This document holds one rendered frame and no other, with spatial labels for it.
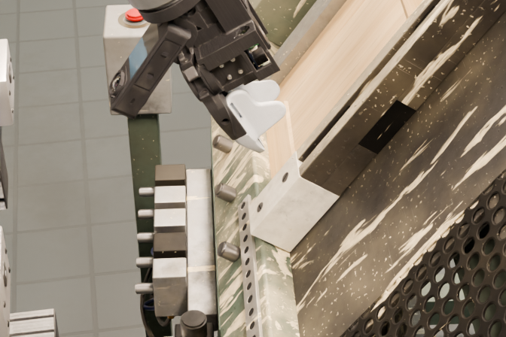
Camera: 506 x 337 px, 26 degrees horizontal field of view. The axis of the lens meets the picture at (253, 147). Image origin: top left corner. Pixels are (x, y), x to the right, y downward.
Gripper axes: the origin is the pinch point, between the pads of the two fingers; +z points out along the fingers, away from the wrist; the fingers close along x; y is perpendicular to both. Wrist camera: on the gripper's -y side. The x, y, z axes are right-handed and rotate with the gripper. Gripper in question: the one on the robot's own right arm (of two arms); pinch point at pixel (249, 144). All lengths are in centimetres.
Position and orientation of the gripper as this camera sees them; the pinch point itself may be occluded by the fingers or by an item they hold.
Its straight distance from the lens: 111.0
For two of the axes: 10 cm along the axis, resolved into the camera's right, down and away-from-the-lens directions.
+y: 8.8, -4.5, -1.7
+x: -1.5, -6.0, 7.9
